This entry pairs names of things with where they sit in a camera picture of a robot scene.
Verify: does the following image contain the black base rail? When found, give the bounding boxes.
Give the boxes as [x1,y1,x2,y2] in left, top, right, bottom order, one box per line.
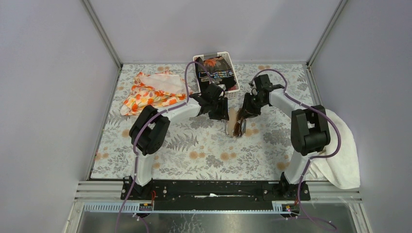
[120,177,311,211]

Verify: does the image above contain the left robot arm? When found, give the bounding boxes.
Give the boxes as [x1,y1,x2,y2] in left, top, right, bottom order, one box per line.
[129,83,229,200]

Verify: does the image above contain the orange floral cloth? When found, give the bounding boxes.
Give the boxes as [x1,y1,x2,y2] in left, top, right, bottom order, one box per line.
[120,70,193,116]

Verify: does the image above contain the white perforated plastic basket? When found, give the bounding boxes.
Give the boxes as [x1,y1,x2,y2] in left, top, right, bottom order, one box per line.
[193,51,240,99]

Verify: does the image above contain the white towel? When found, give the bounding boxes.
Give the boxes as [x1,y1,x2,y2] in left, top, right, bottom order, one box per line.
[309,109,361,189]

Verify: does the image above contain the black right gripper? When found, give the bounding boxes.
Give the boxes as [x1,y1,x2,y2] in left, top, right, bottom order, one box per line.
[239,93,267,119]

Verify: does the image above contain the black printed folded garment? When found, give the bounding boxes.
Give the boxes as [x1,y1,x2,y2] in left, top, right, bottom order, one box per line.
[195,56,238,92]

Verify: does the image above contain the brown tinted sunglasses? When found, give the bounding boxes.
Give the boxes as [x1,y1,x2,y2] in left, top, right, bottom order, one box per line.
[233,108,247,137]

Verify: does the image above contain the floral patterned tablecloth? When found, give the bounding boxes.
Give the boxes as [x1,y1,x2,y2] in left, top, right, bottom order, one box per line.
[90,63,326,182]

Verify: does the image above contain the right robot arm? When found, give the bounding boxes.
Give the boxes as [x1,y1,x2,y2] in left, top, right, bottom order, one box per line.
[238,74,331,200]

